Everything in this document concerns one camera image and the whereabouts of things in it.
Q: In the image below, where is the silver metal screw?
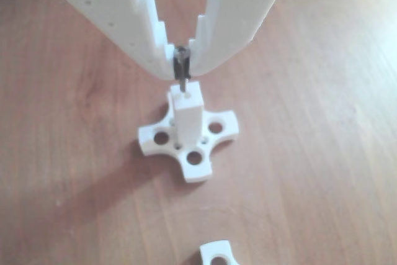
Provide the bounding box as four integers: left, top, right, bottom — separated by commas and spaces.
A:
173, 45, 192, 94

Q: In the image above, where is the white cross-base post stand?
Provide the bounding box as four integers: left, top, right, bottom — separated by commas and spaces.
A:
198, 237, 241, 265
138, 81, 240, 184

